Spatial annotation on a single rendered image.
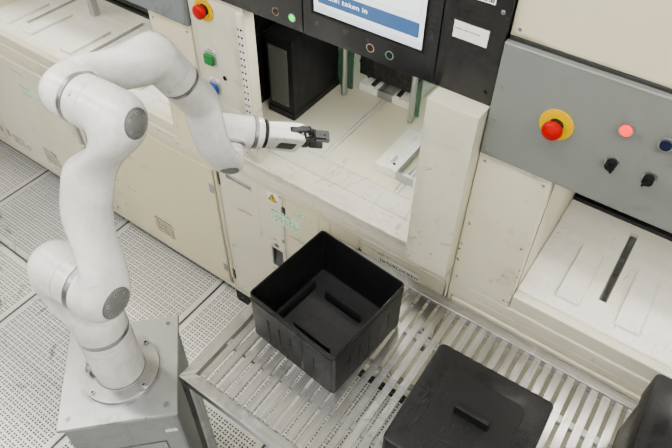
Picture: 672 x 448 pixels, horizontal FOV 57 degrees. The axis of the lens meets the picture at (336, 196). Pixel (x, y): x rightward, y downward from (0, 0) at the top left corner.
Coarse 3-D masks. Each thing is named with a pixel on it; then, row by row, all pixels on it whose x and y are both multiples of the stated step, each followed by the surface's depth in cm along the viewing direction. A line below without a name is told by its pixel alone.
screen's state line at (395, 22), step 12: (324, 0) 138; (336, 0) 136; (348, 0) 134; (348, 12) 136; (360, 12) 134; (372, 12) 132; (384, 12) 130; (384, 24) 132; (396, 24) 130; (408, 24) 128
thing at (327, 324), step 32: (320, 256) 173; (352, 256) 164; (256, 288) 153; (288, 288) 167; (320, 288) 173; (352, 288) 173; (384, 288) 162; (256, 320) 158; (288, 320) 166; (320, 320) 166; (352, 320) 166; (384, 320) 155; (288, 352) 156; (320, 352) 142; (352, 352) 148; (320, 384) 153
